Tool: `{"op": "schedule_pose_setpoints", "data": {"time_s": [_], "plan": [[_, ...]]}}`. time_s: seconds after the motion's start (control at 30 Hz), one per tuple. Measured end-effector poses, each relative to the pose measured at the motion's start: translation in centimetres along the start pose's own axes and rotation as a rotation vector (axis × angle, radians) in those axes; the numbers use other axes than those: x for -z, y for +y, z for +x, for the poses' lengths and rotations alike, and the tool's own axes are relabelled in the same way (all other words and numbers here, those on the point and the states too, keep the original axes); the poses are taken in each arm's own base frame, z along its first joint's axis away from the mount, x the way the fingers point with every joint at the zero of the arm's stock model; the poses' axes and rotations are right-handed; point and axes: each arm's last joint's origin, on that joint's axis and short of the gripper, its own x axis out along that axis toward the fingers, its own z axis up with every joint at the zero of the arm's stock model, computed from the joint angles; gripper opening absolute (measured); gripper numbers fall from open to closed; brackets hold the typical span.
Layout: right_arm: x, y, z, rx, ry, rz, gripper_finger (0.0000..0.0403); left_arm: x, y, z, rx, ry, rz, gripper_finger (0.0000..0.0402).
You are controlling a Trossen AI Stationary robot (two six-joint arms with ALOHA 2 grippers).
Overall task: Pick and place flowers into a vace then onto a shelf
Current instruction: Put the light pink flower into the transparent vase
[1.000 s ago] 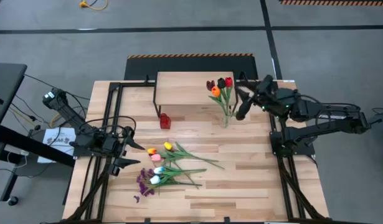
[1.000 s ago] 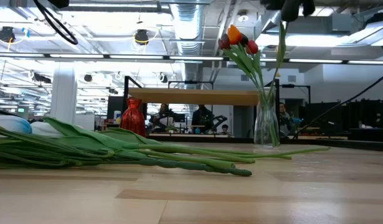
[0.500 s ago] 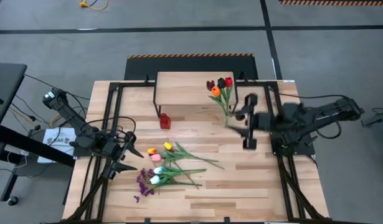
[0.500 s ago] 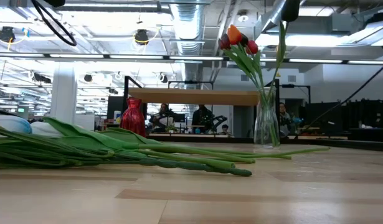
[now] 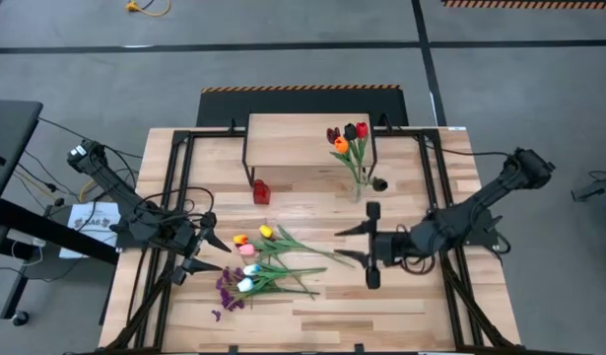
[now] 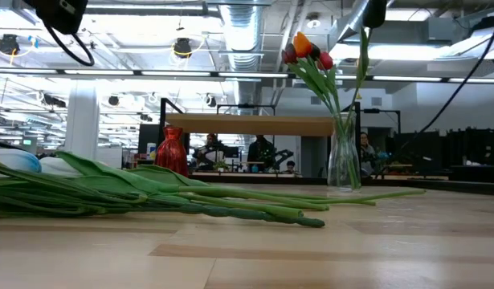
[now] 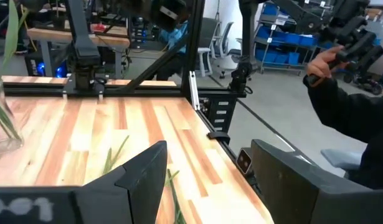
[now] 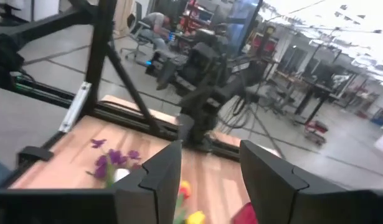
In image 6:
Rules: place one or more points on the wooden shelf black legs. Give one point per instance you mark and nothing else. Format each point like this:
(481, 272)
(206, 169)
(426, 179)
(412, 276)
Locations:
(250, 124)

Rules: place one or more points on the red glass vase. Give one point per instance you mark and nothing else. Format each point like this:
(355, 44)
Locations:
(172, 152)

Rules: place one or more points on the person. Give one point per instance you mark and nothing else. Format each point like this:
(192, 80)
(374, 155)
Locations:
(366, 150)
(210, 146)
(261, 154)
(290, 166)

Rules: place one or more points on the white blue tulip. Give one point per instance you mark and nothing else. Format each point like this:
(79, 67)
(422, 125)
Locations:
(62, 168)

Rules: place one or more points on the ceiling light strip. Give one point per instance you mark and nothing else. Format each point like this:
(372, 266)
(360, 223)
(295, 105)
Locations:
(174, 73)

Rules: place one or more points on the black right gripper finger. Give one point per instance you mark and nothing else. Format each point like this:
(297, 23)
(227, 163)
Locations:
(375, 14)

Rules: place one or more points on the clear glass vase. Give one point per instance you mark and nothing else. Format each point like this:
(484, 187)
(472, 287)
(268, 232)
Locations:
(334, 168)

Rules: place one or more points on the silver ventilation duct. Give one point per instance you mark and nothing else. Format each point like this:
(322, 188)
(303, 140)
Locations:
(242, 40)
(347, 26)

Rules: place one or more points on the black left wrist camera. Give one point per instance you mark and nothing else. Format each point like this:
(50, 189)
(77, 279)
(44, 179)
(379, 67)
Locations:
(62, 16)

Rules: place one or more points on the black background robot arm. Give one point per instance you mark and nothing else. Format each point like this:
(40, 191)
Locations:
(282, 155)

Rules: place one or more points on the black monitor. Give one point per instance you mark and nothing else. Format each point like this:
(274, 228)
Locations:
(147, 136)

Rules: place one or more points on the black ceiling device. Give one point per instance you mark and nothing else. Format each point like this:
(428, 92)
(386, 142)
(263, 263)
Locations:
(182, 47)
(9, 44)

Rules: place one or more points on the bouquet of tulips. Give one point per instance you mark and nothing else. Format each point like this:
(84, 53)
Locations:
(288, 55)

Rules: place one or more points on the pile of artificial tulips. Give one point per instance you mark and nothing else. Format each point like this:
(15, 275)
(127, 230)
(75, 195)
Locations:
(13, 160)

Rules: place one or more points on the white building column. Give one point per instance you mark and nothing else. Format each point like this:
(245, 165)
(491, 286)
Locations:
(82, 120)

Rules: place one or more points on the black partition screen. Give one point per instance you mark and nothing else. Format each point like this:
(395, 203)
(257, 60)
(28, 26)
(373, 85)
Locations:
(471, 148)

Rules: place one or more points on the white bottle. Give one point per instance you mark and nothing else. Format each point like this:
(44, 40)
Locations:
(151, 150)

